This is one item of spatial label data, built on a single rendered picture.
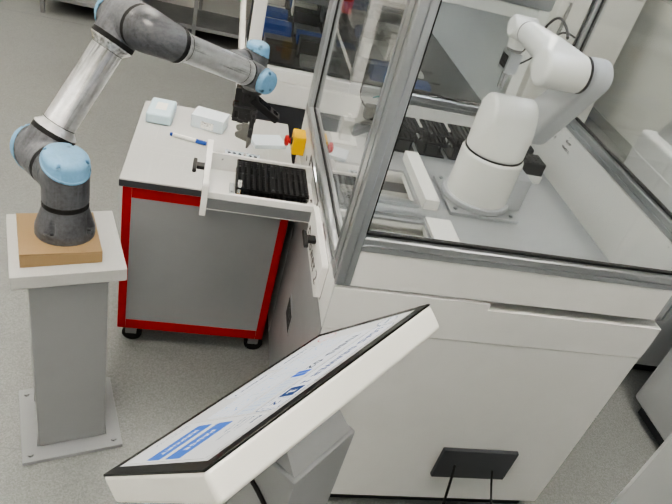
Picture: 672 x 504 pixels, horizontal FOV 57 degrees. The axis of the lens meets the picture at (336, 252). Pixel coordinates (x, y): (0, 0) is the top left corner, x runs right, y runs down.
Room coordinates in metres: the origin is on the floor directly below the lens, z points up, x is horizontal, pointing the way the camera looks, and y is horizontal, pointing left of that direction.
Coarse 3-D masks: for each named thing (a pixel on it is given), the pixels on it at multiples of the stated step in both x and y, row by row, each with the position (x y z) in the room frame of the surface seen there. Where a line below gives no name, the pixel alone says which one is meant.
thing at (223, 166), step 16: (224, 160) 1.76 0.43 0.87; (256, 160) 1.78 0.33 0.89; (224, 176) 1.72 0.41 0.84; (208, 192) 1.51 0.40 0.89; (224, 192) 1.54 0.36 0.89; (208, 208) 1.51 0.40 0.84; (224, 208) 1.53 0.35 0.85; (240, 208) 1.54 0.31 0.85; (256, 208) 1.55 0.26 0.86; (272, 208) 1.56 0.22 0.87; (288, 208) 1.58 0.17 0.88; (304, 208) 1.59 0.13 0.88
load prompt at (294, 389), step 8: (376, 328) 0.84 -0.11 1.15; (384, 328) 0.82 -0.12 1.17; (368, 336) 0.80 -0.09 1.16; (352, 344) 0.79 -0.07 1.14; (360, 344) 0.77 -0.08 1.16; (344, 352) 0.75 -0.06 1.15; (352, 352) 0.73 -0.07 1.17; (328, 360) 0.74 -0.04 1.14; (336, 360) 0.72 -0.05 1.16; (320, 368) 0.71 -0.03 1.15; (328, 368) 0.69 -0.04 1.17; (312, 376) 0.68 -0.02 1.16; (296, 384) 0.66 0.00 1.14; (304, 384) 0.65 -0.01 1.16; (288, 392) 0.64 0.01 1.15; (296, 392) 0.62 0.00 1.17; (272, 400) 0.62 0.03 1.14; (280, 400) 0.61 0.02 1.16; (264, 408) 0.60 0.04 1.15; (272, 408) 0.58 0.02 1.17
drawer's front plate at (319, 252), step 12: (312, 216) 1.53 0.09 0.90; (312, 228) 1.49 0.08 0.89; (324, 240) 1.39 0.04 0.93; (312, 252) 1.41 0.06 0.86; (324, 252) 1.33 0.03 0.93; (312, 264) 1.38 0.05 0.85; (324, 264) 1.28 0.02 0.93; (312, 276) 1.34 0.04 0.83; (324, 276) 1.28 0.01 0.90; (312, 288) 1.31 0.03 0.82
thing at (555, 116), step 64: (448, 0) 1.22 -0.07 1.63; (512, 0) 1.26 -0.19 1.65; (576, 0) 1.29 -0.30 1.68; (640, 0) 1.32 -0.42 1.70; (448, 64) 1.24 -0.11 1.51; (512, 64) 1.27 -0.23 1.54; (576, 64) 1.31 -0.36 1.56; (640, 64) 1.34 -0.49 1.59; (448, 128) 1.25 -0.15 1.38; (512, 128) 1.28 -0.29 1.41; (576, 128) 1.32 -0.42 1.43; (640, 128) 1.36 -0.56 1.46; (384, 192) 1.22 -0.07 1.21; (448, 192) 1.26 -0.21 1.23; (512, 192) 1.30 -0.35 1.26; (576, 192) 1.34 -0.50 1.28; (640, 192) 1.39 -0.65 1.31; (576, 256) 1.37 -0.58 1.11; (640, 256) 1.41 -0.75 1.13
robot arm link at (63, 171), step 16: (48, 144) 1.31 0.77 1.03; (64, 144) 1.33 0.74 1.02; (32, 160) 1.29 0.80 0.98; (48, 160) 1.25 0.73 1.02; (64, 160) 1.27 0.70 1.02; (80, 160) 1.29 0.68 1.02; (32, 176) 1.29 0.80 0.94; (48, 176) 1.24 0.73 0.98; (64, 176) 1.24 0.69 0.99; (80, 176) 1.27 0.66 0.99; (48, 192) 1.24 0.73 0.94; (64, 192) 1.24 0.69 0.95; (80, 192) 1.27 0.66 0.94; (64, 208) 1.24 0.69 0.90
